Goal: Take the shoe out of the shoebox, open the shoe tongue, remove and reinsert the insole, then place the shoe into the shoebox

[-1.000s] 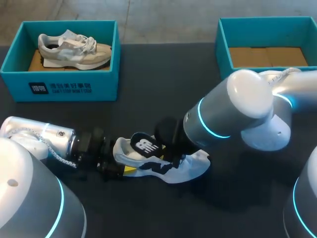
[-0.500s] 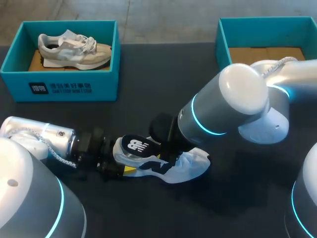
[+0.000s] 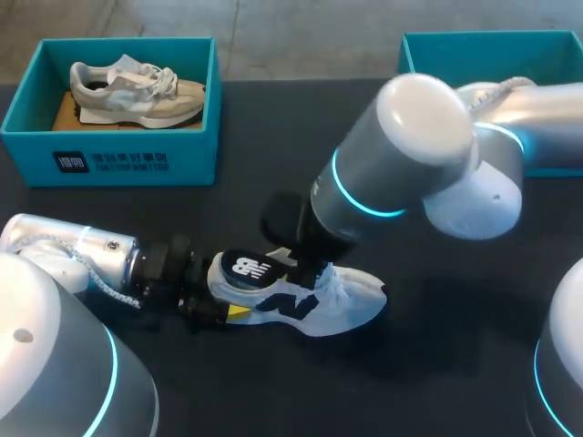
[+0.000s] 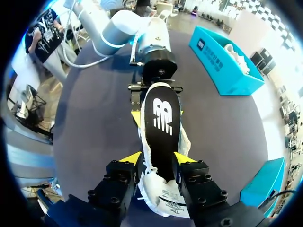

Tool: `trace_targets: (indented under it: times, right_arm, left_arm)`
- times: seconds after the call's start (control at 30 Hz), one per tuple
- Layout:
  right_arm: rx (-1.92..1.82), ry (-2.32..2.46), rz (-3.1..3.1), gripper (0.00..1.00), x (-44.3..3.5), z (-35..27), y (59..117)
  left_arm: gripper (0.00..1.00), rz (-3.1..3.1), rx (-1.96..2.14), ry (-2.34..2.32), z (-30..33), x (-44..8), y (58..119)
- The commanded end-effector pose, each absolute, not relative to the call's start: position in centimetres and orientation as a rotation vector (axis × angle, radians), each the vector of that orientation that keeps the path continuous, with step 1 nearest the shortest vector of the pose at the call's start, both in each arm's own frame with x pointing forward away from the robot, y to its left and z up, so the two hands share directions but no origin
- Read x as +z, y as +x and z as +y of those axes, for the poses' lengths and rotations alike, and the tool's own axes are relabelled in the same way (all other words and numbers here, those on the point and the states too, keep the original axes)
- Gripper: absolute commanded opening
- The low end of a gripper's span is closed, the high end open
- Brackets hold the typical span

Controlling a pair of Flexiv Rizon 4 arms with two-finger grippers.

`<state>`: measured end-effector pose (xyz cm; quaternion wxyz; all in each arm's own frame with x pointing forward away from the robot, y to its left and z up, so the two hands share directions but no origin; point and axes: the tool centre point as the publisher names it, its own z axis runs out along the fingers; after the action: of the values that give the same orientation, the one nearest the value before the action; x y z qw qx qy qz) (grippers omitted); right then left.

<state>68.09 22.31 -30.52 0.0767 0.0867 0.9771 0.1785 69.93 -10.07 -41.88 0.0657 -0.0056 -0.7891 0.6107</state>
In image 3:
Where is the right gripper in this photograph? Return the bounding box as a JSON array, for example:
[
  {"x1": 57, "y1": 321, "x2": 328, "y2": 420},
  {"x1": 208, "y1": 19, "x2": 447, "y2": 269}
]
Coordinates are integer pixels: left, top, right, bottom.
[{"x1": 259, "y1": 193, "x2": 362, "y2": 290}]

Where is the grey and beige sneaker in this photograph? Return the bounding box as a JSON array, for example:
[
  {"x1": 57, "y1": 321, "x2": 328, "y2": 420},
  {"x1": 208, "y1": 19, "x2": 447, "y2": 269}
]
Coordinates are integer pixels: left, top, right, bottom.
[{"x1": 69, "y1": 53, "x2": 206, "y2": 129}]

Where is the teal box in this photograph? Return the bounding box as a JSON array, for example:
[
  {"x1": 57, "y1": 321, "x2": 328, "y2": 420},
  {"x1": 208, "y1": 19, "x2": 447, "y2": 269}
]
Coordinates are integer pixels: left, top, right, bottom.
[
  {"x1": 0, "y1": 36, "x2": 223, "y2": 189},
  {"x1": 397, "y1": 30, "x2": 583, "y2": 179}
]

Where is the black and blue insole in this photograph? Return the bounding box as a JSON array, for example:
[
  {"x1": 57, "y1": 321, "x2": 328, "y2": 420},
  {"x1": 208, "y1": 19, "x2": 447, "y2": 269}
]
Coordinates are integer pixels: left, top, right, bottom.
[{"x1": 221, "y1": 248, "x2": 284, "y2": 291}]

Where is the white and navy sneaker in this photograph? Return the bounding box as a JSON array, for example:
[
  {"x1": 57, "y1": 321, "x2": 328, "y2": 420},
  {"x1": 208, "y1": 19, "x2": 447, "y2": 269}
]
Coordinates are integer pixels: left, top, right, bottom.
[{"x1": 206, "y1": 248, "x2": 391, "y2": 339}]

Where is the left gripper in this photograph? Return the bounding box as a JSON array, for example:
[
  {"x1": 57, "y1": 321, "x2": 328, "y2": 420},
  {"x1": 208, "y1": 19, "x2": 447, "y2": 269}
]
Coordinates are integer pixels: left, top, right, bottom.
[{"x1": 130, "y1": 233, "x2": 253, "y2": 333}]

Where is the brown cardboard sheet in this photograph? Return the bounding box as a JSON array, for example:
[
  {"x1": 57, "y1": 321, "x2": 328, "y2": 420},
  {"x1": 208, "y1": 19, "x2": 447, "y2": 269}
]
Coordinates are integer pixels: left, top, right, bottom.
[{"x1": 51, "y1": 89, "x2": 120, "y2": 133}]

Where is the white cable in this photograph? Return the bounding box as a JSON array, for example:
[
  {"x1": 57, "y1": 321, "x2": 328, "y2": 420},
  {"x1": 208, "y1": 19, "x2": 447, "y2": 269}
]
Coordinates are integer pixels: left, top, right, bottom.
[
  {"x1": 466, "y1": 76, "x2": 539, "y2": 116},
  {"x1": 11, "y1": 230, "x2": 143, "y2": 312}
]

